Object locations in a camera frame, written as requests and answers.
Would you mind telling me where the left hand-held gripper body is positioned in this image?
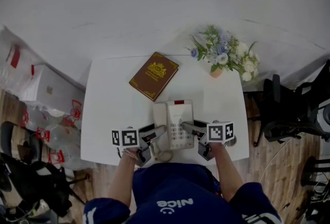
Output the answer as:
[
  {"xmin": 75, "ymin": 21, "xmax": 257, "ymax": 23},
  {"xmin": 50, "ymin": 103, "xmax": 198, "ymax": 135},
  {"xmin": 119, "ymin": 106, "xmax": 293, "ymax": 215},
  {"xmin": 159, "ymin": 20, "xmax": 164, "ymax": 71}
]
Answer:
[{"xmin": 111, "ymin": 123, "xmax": 157, "ymax": 167}]

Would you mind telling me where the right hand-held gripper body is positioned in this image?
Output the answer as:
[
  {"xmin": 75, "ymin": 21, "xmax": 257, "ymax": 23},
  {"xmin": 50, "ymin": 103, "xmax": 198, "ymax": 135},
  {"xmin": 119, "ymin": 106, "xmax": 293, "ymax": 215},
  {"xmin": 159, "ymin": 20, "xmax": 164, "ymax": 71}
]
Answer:
[{"xmin": 193, "ymin": 120, "xmax": 235, "ymax": 161}]

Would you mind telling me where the white telephone base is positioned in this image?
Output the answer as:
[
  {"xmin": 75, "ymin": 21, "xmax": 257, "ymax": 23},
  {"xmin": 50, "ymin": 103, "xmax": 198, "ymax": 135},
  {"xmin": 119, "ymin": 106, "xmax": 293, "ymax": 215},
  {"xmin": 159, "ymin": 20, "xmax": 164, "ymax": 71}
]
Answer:
[{"xmin": 164, "ymin": 99, "xmax": 195, "ymax": 150}]

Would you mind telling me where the white telephone handset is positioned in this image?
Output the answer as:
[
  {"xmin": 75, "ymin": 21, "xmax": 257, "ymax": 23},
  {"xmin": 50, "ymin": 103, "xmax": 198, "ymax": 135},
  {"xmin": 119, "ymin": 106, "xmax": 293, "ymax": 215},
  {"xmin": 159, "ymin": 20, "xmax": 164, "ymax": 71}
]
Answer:
[{"xmin": 152, "ymin": 102, "xmax": 168, "ymax": 146}]

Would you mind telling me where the person's right forearm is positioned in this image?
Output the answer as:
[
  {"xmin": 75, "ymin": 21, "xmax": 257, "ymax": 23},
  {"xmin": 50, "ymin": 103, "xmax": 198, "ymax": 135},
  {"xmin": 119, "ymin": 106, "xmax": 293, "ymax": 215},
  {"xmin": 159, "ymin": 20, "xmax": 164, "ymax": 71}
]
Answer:
[{"xmin": 210, "ymin": 142, "xmax": 245, "ymax": 203}]

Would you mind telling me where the person's left forearm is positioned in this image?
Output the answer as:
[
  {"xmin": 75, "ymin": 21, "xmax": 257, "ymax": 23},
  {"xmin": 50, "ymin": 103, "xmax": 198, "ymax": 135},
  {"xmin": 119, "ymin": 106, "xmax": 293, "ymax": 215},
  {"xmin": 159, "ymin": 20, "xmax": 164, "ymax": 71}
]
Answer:
[{"xmin": 107, "ymin": 147, "xmax": 141, "ymax": 208}]

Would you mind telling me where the white table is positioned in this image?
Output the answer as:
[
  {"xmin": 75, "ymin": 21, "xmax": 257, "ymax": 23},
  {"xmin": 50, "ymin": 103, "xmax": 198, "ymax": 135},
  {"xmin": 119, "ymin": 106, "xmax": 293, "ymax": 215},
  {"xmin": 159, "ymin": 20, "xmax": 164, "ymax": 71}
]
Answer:
[{"xmin": 80, "ymin": 54, "xmax": 250, "ymax": 167}]

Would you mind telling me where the brown hardcover book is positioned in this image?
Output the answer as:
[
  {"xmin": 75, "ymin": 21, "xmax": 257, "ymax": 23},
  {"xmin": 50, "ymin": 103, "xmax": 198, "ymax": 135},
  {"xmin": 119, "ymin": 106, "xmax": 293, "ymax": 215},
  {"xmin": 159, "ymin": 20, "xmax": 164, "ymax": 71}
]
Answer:
[{"xmin": 128, "ymin": 51, "xmax": 179, "ymax": 102}]

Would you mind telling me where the person's navy shirt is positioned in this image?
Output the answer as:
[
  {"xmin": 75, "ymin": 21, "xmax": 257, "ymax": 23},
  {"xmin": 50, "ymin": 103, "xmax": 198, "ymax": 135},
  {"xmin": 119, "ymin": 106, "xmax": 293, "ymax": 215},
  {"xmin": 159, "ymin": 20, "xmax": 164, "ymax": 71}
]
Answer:
[{"xmin": 82, "ymin": 162, "xmax": 283, "ymax": 224}]

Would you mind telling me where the pink vase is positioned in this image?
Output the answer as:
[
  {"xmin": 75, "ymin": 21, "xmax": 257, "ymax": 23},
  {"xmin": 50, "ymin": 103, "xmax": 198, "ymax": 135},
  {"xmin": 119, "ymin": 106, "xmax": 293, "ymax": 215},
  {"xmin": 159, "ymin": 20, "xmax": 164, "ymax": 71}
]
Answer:
[{"xmin": 209, "ymin": 65, "xmax": 223, "ymax": 79}]

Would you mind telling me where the pile of plastic bags and box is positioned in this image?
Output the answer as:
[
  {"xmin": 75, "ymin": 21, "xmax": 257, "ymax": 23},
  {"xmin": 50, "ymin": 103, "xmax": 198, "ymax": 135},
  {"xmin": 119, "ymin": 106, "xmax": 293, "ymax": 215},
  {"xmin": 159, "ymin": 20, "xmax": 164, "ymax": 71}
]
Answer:
[{"xmin": 19, "ymin": 99, "xmax": 97, "ymax": 171}]

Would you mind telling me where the white cardboard box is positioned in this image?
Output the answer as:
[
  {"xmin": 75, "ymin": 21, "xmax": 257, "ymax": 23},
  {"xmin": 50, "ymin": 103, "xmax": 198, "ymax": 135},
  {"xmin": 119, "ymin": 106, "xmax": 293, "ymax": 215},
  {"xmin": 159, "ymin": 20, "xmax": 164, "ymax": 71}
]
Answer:
[{"xmin": 30, "ymin": 63, "xmax": 86, "ymax": 108}]

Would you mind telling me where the blue and white flower bouquet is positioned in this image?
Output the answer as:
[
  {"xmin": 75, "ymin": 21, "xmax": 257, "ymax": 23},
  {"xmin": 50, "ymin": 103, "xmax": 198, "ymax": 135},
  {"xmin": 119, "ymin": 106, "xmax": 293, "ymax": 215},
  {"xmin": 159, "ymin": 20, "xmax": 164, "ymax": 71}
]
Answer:
[{"xmin": 187, "ymin": 24, "xmax": 260, "ymax": 82}]

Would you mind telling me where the black round stand base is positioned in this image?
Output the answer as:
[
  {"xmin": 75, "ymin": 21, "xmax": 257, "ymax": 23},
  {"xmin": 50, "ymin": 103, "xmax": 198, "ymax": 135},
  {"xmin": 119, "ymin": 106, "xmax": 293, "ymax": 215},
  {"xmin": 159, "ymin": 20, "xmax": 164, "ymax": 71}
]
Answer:
[{"xmin": 300, "ymin": 156, "xmax": 330, "ymax": 187}]

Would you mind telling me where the black office chair with headrest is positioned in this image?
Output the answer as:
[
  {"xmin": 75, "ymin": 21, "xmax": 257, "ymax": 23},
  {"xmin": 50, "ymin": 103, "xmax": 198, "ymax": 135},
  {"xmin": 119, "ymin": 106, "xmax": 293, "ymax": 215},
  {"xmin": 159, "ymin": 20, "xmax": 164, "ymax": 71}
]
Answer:
[{"xmin": 295, "ymin": 59, "xmax": 330, "ymax": 141}]

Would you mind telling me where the black folded chair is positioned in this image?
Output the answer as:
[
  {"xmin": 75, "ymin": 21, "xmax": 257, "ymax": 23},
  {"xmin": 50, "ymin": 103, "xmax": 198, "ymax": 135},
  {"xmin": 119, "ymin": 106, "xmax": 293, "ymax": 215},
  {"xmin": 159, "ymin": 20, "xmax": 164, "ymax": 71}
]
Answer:
[{"xmin": 0, "ymin": 121, "xmax": 91, "ymax": 218}]

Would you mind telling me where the clear bag of bottles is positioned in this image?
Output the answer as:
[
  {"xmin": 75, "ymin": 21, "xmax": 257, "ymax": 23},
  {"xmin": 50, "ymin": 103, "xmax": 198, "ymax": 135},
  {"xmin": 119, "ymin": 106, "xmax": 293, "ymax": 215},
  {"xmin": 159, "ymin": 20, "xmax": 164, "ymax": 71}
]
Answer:
[{"xmin": 0, "ymin": 26, "xmax": 46, "ymax": 101}]

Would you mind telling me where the white floor cable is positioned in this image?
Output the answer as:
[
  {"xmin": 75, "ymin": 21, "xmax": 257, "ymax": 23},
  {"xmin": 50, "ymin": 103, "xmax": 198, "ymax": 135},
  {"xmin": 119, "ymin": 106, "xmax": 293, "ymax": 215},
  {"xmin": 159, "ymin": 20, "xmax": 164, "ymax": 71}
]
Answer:
[{"xmin": 259, "ymin": 137, "xmax": 292, "ymax": 184}]

